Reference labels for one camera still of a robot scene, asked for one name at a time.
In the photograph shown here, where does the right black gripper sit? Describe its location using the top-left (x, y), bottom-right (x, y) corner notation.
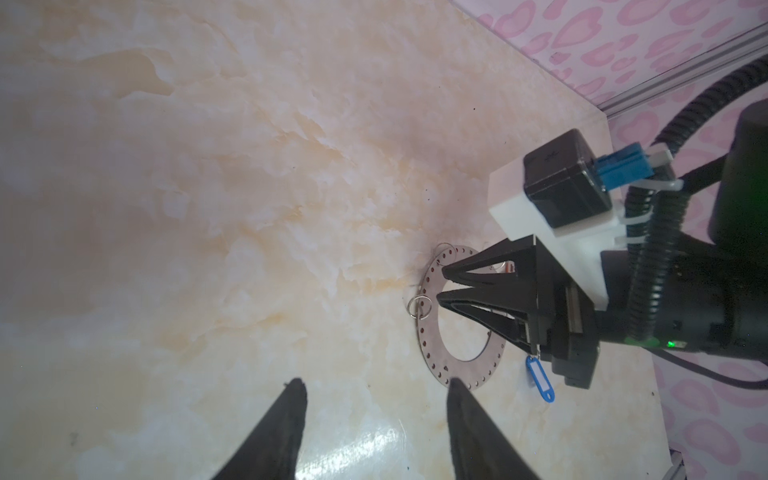
top-left (437, 235), bottom-right (600, 389)

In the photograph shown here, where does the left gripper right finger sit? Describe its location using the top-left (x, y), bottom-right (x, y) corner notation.
top-left (446, 377), bottom-right (538, 480)

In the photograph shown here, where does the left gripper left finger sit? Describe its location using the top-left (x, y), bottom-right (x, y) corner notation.
top-left (213, 378), bottom-right (308, 480)

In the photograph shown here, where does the perforated metal ring disc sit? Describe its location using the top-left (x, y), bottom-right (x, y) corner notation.
top-left (406, 243), bottom-right (506, 390)

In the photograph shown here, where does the key with blue tag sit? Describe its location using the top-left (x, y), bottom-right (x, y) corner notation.
top-left (525, 356), bottom-right (556, 403)

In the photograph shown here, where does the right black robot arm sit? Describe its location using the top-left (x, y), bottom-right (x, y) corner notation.
top-left (436, 101), bottom-right (767, 389)

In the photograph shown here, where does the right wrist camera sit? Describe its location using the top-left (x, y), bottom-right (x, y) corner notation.
top-left (487, 129), bottom-right (684, 310)

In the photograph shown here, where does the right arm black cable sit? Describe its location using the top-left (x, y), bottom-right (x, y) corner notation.
top-left (623, 53), bottom-right (768, 343)

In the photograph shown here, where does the right corner aluminium post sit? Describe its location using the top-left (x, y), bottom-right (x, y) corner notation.
top-left (598, 23), bottom-right (767, 119)

